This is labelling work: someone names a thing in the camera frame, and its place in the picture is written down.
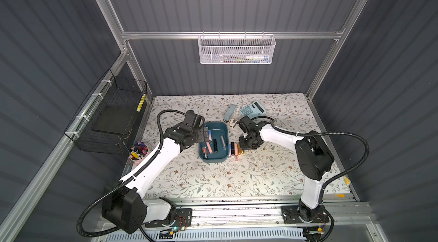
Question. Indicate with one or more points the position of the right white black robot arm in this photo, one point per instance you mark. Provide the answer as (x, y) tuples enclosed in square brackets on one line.
[(314, 158)]

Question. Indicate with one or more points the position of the teal plastic storage box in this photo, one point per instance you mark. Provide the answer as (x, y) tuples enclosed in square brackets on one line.
[(218, 129)]

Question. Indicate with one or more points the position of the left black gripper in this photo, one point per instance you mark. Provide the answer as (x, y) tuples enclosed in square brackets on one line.
[(199, 133)]

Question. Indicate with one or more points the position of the light blue calculator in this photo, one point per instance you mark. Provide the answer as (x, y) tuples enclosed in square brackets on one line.
[(252, 110)]

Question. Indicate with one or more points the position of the silver clear lipstick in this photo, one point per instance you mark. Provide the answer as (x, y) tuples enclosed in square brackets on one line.
[(224, 145)]

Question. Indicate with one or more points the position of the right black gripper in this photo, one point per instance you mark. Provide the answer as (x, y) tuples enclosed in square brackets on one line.
[(247, 141)]

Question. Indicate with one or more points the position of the white wire mesh basket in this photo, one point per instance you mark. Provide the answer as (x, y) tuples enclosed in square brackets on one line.
[(211, 46)]

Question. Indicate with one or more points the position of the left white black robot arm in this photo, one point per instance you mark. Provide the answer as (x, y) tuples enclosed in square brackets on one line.
[(126, 208)]

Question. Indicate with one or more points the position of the black wire mesh basket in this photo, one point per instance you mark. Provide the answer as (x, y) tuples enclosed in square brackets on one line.
[(110, 119)]

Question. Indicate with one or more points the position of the dark red black lipstick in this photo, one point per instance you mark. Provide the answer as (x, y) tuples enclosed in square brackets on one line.
[(204, 152)]

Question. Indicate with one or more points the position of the pink pen holder cup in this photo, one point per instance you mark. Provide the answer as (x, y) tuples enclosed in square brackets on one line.
[(138, 152)]

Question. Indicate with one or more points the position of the pink lip gloss tube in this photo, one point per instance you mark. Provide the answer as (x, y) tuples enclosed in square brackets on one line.
[(209, 148)]

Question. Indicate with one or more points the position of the pens in white basket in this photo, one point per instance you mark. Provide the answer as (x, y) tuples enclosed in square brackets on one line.
[(244, 59)]

